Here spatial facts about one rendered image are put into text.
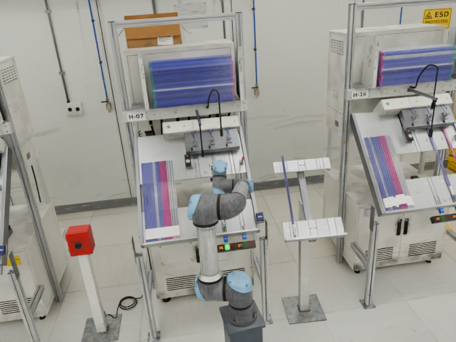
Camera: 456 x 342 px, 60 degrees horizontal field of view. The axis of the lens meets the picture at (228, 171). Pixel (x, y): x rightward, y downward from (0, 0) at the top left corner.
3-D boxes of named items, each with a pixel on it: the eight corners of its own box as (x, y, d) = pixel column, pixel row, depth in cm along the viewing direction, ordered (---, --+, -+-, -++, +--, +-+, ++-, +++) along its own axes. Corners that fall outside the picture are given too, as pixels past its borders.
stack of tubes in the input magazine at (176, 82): (235, 100, 248) (233, 56, 237) (153, 108, 243) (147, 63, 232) (233, 96, 260) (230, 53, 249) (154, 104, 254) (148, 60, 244)
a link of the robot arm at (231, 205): (245, 197, 166) (253, 174, 214) (218, 197, 168) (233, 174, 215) (245, 224, 169) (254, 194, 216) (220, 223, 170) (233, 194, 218)
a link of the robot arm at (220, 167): (212, 174, 209) (213, 158, 211) (212, 178, 220) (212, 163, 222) (227, 174, 210) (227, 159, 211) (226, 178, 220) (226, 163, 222)
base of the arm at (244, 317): (261, 322, 189) (260, 306, 185) (230, 330, 186) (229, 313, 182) (251, 301, 203) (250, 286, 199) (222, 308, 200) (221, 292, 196)
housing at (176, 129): (238, 136, 266) (240, 125, 253) (165, 144, 261) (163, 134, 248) (236, 125, 269) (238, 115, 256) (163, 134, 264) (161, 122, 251)
